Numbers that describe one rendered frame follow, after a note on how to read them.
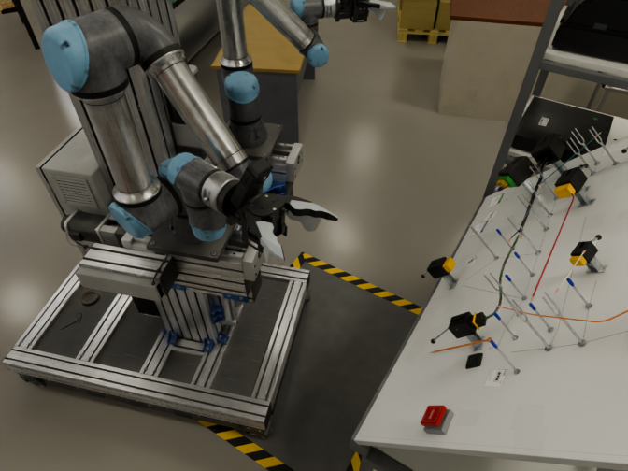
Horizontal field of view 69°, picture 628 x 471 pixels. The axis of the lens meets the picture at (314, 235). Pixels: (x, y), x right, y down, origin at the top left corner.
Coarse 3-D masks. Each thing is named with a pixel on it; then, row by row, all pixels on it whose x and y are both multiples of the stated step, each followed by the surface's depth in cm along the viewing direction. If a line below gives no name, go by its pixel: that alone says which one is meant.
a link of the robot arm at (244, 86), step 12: (240, 72) 160; (228, 84) 155; (240, 84) 155; (252, 84) 156; (228, 96) 157; (240, 96) 155; (252, 96) 157; (228, 108) 162; (240, 108) 158; (252, 108) 160; (240, 120) 161; (252, 120) 162
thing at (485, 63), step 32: (480, 0) 370; (512, 0) 370; (544, 0) 370; (480, 32) 351; (512, 32) 346; (448, 64) 377; (480, 64) 368; (512, 64) 362; (448, 96) 392; (480, 96) 386; (512, 96) 380; (544, 96) 374; (576, 96) 369; (608, 96) 363
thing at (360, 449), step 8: (464, 232) 179; (456, 248) 173; (440, 280) 162; (424, 304) 155; (416, 320) 151; (408, 336) 146; (400, 352) 142; (376, 392) 133; (368, 408) 130; (360, 424) 126; (352, 440) 124; (352, 448) 127; (360, 448) 124; (368, 448) 122
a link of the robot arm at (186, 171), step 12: (180, 156) 91; (192, 156) 91; (168, 168) 91; (180, 168) 89; (192, 168) 88; (204, 168) 88; (216, 168) 89; (180, 180) 89; (192, 180) 88; (204, 180) 86; (192, 192) 88; (192, 204) 92; (204, 204) 92
